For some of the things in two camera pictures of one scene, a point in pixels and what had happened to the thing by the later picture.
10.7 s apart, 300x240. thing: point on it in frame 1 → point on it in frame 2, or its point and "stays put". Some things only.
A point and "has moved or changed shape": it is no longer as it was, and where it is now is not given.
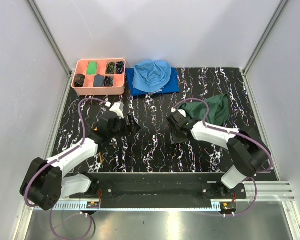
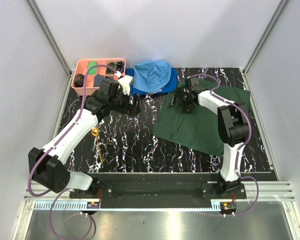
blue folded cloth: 172,86 stays put
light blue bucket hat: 151,75 stays put
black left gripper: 134,128 → 133,109
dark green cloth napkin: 219,109 has moved or changed shape
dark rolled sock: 79,80 stays put
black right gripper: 173,138 → 180,92
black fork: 112,144 stays put
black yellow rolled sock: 111,68 stays put
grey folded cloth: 98,80 stays put
